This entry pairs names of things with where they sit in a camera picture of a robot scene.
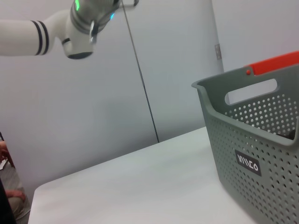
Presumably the orange bin handle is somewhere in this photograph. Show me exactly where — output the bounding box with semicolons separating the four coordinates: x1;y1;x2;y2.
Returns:
242;50;299;77

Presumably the thin grey background cable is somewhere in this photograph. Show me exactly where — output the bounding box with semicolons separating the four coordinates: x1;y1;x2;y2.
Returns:
121;0;160;143

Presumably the black background furniture edge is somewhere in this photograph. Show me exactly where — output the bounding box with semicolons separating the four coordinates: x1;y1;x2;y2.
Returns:
0;179;17;224

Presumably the brown background object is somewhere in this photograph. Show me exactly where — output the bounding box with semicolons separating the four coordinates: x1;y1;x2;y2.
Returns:
0;132;31;224

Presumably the grey-green perforated storage bin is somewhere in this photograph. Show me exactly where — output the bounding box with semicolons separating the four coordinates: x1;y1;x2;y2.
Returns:
191;64;299;224

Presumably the metal wall hinge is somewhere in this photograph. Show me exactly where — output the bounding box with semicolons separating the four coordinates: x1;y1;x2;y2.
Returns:
214;43;222;60

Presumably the glass teacup black holder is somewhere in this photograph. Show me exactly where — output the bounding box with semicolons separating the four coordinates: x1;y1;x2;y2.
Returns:
277;129;297;140

